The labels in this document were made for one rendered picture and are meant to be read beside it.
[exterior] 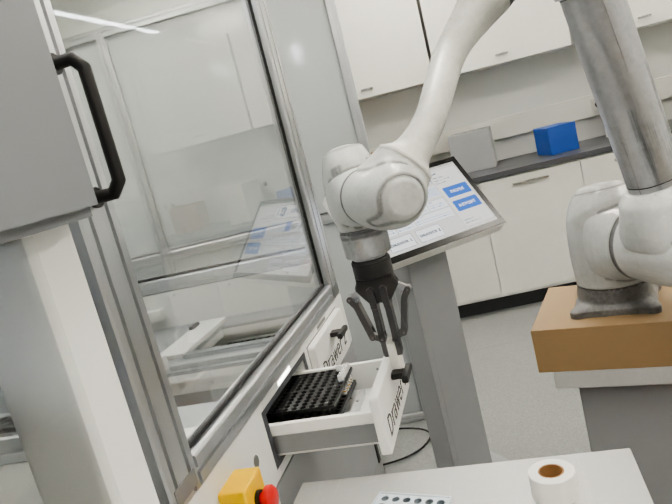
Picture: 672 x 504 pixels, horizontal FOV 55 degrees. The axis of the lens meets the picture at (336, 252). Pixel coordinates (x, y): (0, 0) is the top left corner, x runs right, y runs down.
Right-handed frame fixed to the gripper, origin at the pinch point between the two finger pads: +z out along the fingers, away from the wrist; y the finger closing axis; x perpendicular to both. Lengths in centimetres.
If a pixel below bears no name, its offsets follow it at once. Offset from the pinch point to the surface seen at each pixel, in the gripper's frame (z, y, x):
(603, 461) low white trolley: 17.3, -33.0, 16.7
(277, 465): 10.7, 22.2, 17.3
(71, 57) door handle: -60, 19, 47
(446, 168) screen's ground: -23, -10, -106
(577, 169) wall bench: 14, -74, -301
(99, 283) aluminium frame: -34, 22, 50
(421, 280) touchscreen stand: 9, 4, -86
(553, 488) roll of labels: 14.0, -24.6, 27.8
